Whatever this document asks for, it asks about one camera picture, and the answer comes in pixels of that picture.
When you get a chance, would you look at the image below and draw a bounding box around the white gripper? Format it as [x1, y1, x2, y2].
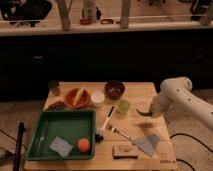
[149, 97, 163, 119]

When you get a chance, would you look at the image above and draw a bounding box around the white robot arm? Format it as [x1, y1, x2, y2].
[149, 77, 213, 131]

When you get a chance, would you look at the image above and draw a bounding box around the purple bowl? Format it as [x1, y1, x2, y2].
[104, 80, 125, 100]

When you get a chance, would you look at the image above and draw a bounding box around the orange bowl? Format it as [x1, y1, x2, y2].
[65, 88, 90, 109]

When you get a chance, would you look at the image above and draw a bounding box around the green plastic cup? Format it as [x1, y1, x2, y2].
[118, 99, 130, 115]

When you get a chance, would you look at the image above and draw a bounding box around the blue grey cloth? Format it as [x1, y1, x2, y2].
[133, 134, 160, 157]

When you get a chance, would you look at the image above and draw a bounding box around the brown rectangular block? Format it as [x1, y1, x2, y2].
[113, 145, 138, 159]

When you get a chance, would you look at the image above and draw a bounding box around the white round container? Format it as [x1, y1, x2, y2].
[91, 91, 105, 107]

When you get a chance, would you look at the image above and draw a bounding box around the white black dish brush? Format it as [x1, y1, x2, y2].
[95, 106, 114, 142]

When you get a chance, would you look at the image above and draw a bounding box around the yellow corn cob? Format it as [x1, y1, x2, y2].
[73, 87, 85, 106]

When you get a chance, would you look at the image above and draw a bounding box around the orange fruit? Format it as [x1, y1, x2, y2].
[77, 138, 91, 153]

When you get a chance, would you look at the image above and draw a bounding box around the green plastic tray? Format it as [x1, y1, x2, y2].
[27, 110, 96, 161]

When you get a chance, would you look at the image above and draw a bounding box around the brown grape bunch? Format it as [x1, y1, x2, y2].
[47, 101, 65, 110]

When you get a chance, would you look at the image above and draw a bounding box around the blue sponge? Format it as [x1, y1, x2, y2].
[49, 137, 73, 157]

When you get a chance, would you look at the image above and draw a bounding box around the black pole stand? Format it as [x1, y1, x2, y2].
[13, 122, 25, 171]

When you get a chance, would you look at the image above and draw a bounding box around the black office chair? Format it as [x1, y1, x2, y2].
[0, 0, 52, 27]

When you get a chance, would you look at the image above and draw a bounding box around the black floor cable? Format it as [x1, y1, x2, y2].
[169, 132, 213, 171]

